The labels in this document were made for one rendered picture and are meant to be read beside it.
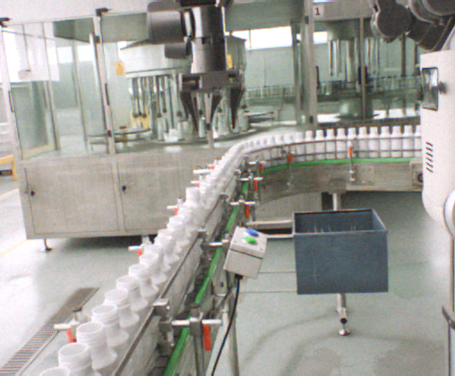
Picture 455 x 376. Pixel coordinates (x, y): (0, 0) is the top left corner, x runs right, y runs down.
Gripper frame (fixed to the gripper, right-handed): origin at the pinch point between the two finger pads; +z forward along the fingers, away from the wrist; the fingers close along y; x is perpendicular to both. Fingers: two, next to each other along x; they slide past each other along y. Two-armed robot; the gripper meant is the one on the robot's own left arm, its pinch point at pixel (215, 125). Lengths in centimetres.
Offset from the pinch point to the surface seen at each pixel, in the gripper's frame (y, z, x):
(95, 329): -14.8, 24.9, -27.7
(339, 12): 73, -81, 573
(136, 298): -13.5, 26.7, -12.3
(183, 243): -12.5, 27.5, 22.1
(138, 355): -12.3, 33.7, -18.3
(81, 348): -14.4, 24.6, -33.7
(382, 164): 61, 41, 209
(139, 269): -15.2, 24.6, -3.9
